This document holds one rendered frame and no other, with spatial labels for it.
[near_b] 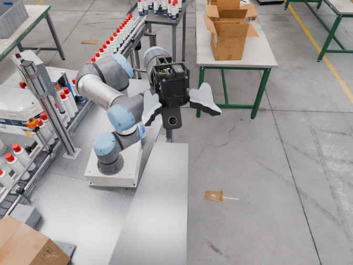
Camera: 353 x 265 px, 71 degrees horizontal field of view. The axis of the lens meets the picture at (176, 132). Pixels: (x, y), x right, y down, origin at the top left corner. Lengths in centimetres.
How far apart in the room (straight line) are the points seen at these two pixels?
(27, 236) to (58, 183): 52
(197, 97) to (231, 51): 208
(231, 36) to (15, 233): 217
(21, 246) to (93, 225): 39
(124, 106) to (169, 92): 19
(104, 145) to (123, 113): 63
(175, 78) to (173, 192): 102
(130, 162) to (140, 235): 40
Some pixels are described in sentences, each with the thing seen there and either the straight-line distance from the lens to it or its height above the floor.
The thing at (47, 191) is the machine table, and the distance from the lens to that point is 165.
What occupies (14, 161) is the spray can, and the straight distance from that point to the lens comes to 158.
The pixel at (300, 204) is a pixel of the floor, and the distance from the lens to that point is 262.
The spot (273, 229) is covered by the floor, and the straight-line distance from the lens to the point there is 241.
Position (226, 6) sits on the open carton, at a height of 102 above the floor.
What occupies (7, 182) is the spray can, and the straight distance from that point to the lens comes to 158.
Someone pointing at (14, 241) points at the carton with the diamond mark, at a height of 112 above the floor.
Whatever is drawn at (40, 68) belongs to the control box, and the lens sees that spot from 139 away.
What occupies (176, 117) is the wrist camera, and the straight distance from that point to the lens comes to 59.
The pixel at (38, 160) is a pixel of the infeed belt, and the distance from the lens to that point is 175.
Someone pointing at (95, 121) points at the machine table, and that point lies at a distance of 192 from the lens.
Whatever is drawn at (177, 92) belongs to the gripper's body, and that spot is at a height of 178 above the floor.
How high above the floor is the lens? 211
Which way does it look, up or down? 47 degrees down
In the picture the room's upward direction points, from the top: straight up
